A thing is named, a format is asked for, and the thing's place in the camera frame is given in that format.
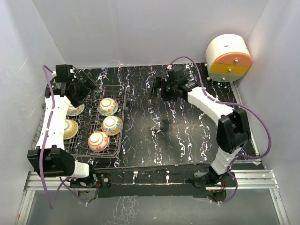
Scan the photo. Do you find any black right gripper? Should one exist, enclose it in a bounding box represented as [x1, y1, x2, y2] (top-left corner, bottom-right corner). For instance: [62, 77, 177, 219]
[149, 77, 178, 102]

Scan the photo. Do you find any orange flower bowl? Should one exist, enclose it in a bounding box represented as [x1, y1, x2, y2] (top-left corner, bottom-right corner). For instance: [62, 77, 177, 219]
[98, 97, 119, 116]
[67, 104, 85, 117]

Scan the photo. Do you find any yellow sun blue bowl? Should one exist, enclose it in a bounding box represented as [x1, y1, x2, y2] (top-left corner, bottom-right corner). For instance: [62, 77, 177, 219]
[63, 119, 79, 140]

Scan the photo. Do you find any grey wire dish rack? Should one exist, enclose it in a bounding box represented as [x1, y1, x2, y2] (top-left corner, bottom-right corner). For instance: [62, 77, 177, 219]
[30, 84, 131, 160]

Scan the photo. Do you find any blue orange pattern bowl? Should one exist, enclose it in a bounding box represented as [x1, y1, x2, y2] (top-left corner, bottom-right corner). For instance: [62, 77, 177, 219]
[101, 115, 122, 136]

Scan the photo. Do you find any red orange pattern bowl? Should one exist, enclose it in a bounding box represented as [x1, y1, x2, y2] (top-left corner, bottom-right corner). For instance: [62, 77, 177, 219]
[88, 131, 109, 152]

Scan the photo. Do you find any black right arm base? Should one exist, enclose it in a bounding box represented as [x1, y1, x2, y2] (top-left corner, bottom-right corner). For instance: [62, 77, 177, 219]
[185, 166, 238, 192]

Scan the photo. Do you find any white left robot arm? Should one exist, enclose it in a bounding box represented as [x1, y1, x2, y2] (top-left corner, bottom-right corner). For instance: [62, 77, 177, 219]
[27, 64, 97, 187]

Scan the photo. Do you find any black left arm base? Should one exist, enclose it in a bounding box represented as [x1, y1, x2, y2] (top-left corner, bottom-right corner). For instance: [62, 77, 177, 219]
[70, 169, 112, 190]

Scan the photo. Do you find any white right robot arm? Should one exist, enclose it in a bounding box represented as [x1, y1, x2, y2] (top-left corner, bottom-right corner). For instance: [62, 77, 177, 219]
[150, 67, 251, 186]

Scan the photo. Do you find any round white drawer cabinet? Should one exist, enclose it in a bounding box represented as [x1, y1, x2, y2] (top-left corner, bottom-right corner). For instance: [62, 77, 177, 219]
[205, 34, 253, 83]

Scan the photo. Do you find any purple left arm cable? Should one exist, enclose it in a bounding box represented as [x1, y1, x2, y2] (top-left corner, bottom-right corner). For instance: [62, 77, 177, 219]
[37, 65, 87, 209]

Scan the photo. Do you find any aluminium front rail frame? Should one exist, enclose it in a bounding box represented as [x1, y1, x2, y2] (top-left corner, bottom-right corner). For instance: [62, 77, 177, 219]
[15, 170, 290, 225]

